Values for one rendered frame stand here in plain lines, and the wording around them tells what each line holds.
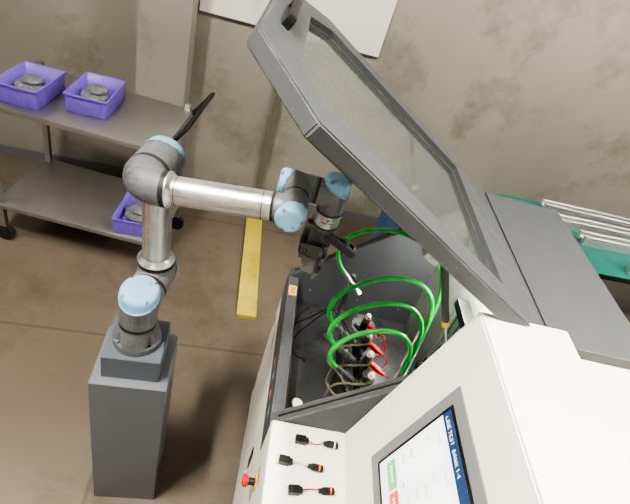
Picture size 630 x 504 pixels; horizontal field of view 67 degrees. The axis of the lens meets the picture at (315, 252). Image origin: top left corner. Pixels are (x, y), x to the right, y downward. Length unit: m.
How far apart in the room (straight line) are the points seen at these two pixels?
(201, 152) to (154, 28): 1.00
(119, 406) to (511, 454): 1.26
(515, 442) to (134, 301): 1.05
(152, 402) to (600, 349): 1.33
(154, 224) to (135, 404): 0.63
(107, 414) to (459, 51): 3.04
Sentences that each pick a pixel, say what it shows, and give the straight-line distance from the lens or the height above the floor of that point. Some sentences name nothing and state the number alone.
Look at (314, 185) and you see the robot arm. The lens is 1.28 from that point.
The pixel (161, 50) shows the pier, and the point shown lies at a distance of 3.28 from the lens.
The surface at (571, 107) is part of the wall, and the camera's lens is 4.18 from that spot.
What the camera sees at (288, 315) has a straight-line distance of 1.76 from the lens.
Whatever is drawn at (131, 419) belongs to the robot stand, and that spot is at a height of 0.61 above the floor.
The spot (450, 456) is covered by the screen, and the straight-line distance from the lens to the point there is 1.08.
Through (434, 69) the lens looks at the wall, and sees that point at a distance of 3.66.
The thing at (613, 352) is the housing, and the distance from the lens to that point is 1.40.
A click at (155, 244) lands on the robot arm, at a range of 1.52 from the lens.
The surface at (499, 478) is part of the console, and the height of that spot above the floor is 1.48.
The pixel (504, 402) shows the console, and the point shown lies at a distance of 1.00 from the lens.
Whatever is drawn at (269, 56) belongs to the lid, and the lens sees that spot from 0.91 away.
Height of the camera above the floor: 2.20
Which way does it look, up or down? 37 degrees down
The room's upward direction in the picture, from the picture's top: 19 degrees clockwise
